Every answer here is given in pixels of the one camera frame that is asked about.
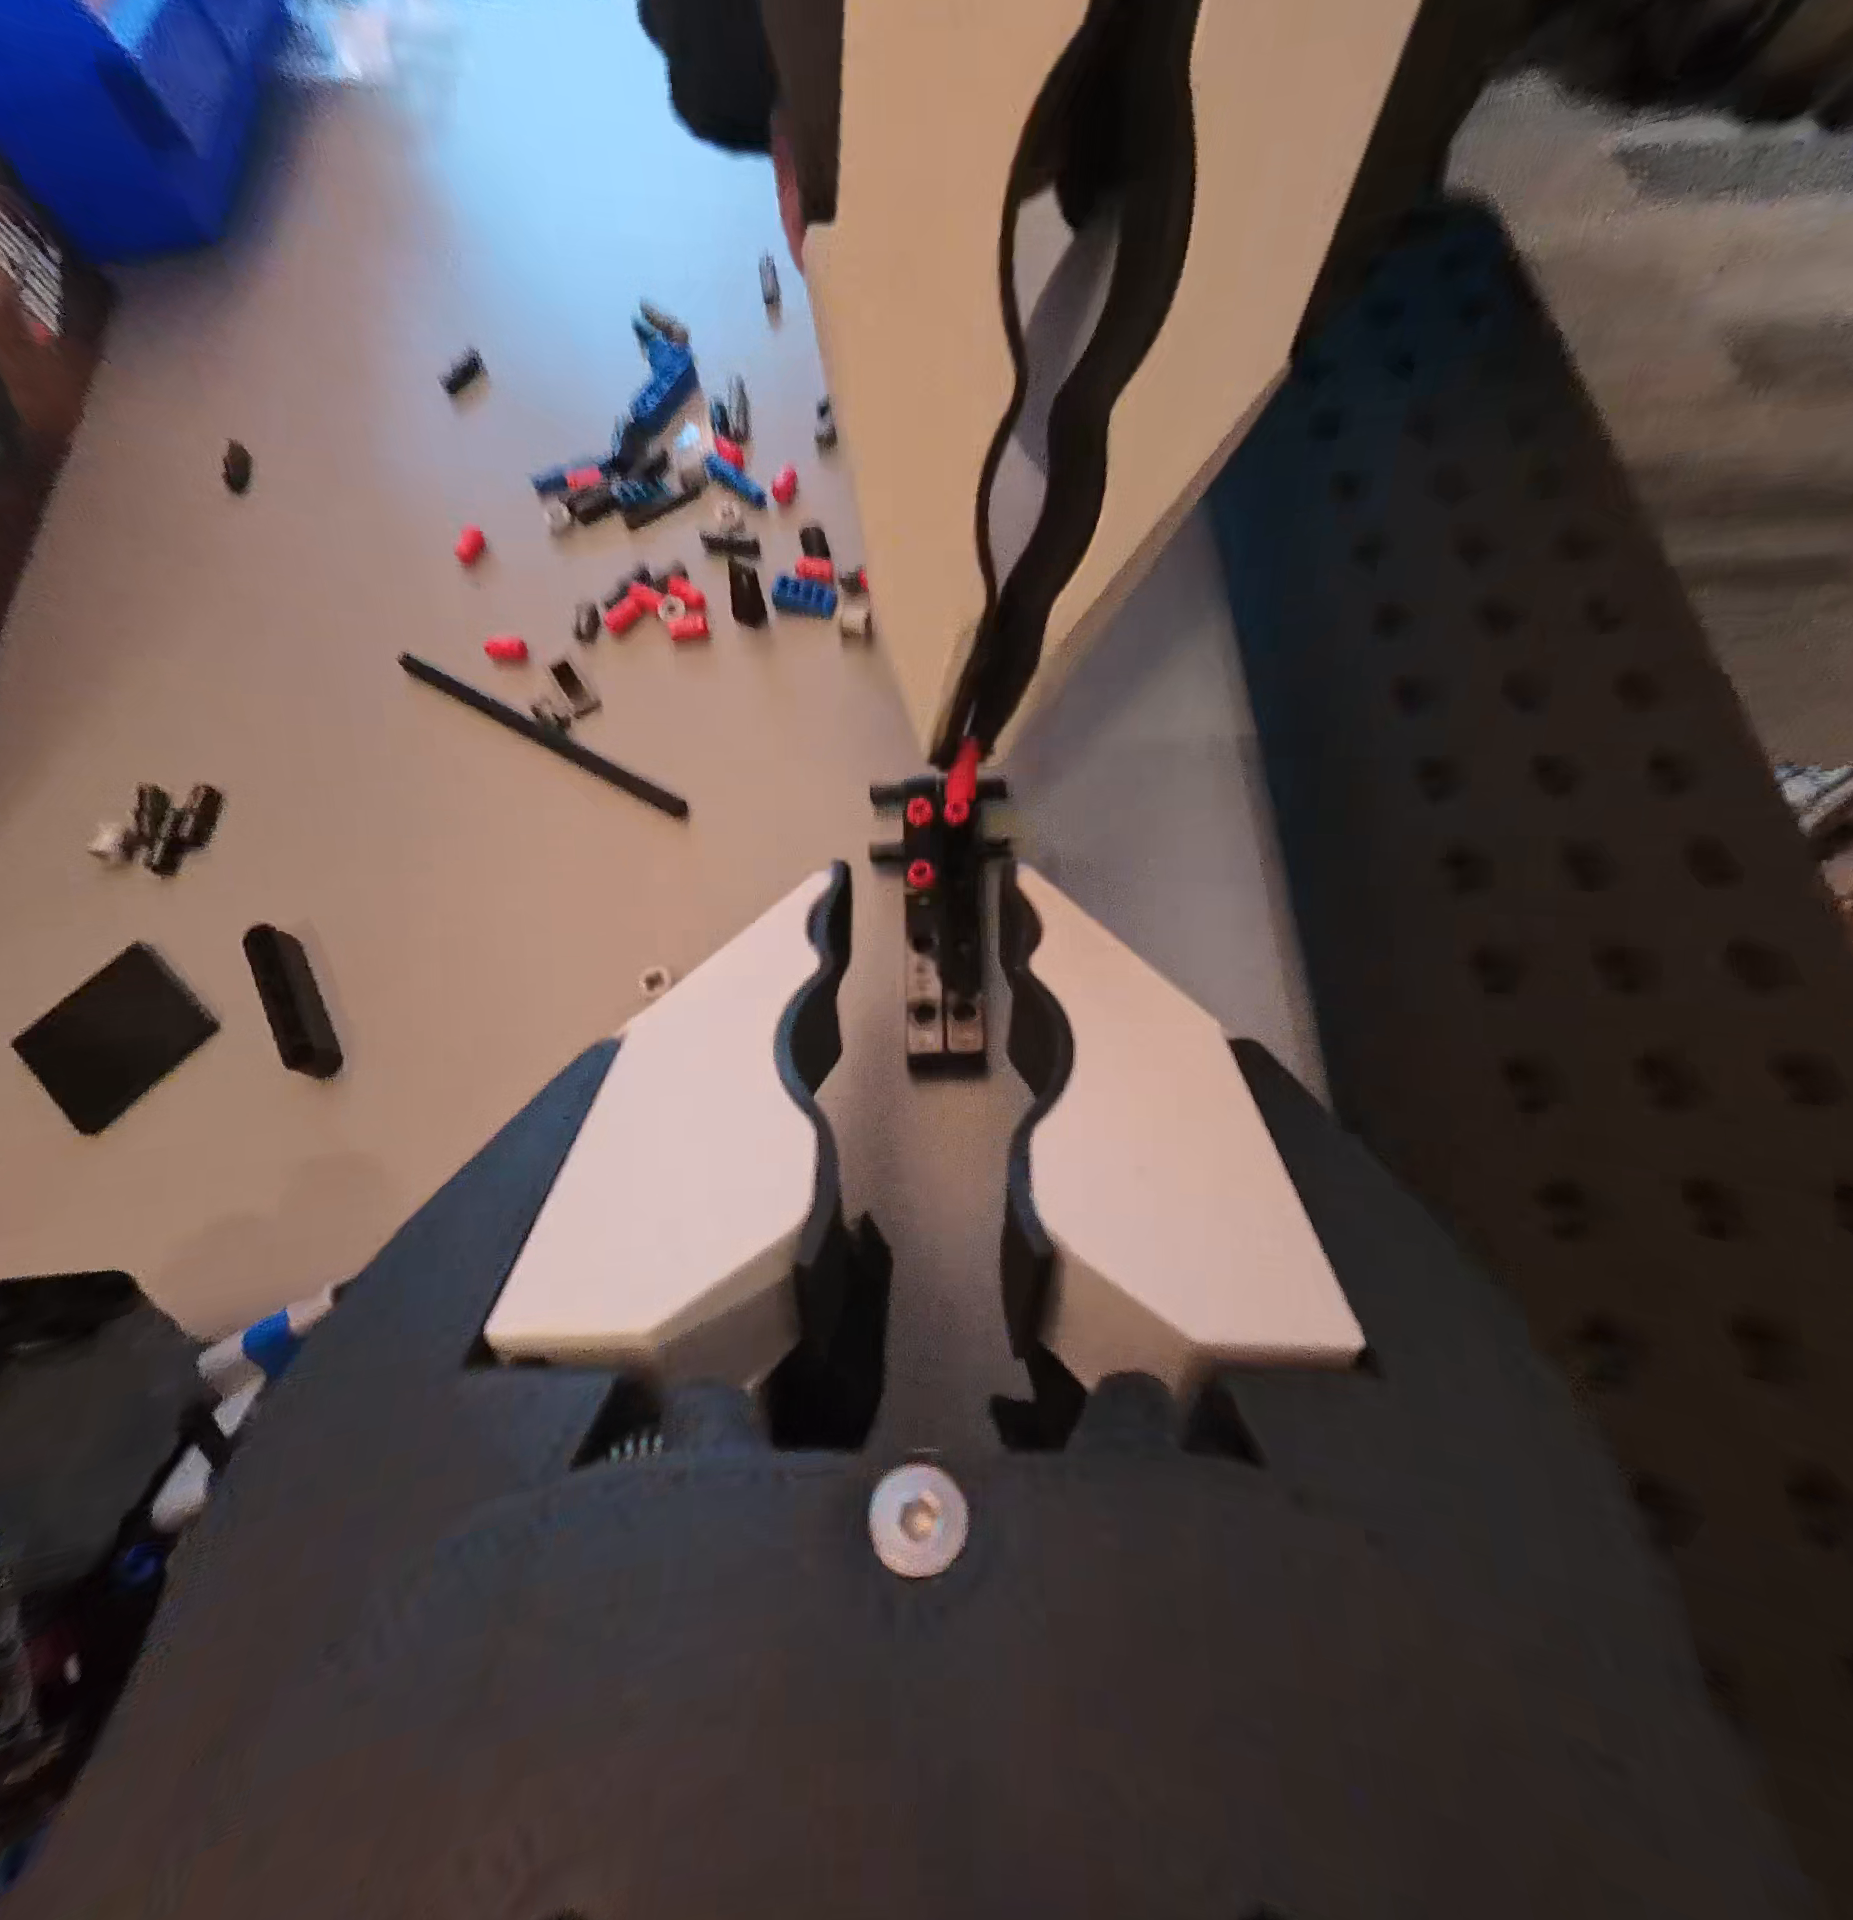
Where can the pile of small toy bricks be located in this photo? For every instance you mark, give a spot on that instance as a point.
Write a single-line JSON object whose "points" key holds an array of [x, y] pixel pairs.
{"points": [[657, 406]]}

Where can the black grille slope brick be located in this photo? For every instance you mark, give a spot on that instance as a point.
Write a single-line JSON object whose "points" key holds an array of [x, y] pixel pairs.
{"points": [[576, 688]]}

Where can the long black axle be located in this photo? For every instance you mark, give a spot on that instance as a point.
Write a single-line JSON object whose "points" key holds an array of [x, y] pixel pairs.
{"points": [[544, 736]]}

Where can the black beam assembly red pins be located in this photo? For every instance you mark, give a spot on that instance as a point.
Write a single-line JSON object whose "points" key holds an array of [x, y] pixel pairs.
{"points": [[943, 975]]}

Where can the black square tile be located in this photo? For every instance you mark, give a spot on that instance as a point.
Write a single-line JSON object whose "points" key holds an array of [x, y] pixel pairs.
{"points": [[115, 1036]]}

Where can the toy set box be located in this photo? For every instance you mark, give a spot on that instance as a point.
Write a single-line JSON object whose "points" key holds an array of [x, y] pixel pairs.
{"points": [[11, 376]]}

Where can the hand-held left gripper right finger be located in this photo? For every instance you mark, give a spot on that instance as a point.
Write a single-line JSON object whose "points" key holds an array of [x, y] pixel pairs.
{"points": [[1183, 1202]]}

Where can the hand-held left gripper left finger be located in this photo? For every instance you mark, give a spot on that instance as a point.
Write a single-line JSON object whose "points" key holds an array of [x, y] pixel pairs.
{"points": [[671, 1202]]}

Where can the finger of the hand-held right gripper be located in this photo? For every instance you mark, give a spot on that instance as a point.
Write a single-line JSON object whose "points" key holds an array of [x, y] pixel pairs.
{"points": [[1271, 180], [911, 298]]}

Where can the black short beam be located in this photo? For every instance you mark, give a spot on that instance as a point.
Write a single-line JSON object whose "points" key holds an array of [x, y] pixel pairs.
{"points": [[292, 1001]]}

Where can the blue storage bin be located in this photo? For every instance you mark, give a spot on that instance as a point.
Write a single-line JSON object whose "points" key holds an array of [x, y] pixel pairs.
{"points": [[117, 120]]}

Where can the light grey desk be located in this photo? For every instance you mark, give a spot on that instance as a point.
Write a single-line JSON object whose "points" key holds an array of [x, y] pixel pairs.
{"points": [[265, 630]]}

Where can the light grey small connector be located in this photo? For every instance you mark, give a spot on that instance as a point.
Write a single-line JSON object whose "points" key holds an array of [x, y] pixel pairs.
{"points": [[108, 842]]}

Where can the dark dimpled panel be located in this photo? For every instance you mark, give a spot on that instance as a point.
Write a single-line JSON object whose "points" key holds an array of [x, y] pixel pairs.
{"points": [[1544, 898]]}

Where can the black blue toy car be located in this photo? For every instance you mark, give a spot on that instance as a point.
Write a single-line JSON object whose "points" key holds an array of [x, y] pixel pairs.
{"points": [[55, 1396]]}

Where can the black pin connector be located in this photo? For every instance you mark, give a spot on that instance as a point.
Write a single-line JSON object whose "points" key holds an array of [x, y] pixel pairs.
{"points": [[154, 825], [195, 818]]}

